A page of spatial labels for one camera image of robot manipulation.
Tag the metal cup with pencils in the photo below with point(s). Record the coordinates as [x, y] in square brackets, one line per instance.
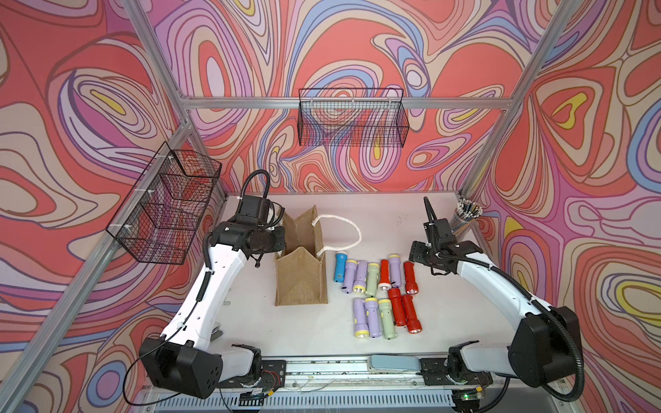
[465, 214]

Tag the black wire basket back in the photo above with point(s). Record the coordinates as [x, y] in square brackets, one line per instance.
[352, 117]

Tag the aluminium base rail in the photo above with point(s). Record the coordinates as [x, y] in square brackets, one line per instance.
[349, 384]

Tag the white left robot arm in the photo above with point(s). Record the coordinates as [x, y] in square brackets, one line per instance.
[179, 359]

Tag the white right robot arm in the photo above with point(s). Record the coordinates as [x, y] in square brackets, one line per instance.
[546, 345]

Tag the green flashlight lower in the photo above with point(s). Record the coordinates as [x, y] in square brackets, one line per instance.
[387, 319]

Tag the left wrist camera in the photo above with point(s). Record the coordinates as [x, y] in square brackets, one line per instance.
[253, 210]

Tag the aluminium frame post left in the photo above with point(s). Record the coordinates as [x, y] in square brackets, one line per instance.
[186, 132]

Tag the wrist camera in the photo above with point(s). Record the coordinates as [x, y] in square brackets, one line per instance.
[438, 232]
[253, 210]

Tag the red white flashlight upper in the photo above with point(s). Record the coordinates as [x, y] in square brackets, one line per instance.
[384, 283]

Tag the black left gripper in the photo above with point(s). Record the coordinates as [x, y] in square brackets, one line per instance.
[281, 241]

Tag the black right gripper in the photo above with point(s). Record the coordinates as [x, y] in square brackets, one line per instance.
[416, 254]

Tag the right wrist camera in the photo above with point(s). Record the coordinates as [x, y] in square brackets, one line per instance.
[438, 232]

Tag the green flashlight upper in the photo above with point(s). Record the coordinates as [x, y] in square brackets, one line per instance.
[373, 277]

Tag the green flashlight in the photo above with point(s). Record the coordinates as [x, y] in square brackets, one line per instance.
[373, 277]
[387, 319]

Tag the brown burlap tote bag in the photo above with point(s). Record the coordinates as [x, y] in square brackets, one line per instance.
[301, 278]

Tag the black wire basket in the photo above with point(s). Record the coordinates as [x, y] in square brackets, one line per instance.
[352, 117]
[159, 219]

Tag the black wire basket left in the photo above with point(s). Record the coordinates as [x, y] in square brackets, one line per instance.
[159, 219]

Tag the blue flashlight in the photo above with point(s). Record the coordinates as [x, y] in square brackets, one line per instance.
[340, 265]

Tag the purple flashlight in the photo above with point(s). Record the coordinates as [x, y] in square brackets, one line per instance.
[394, 262]
[360, 283]
[349, 276]
[361, 329]
[373, 317]

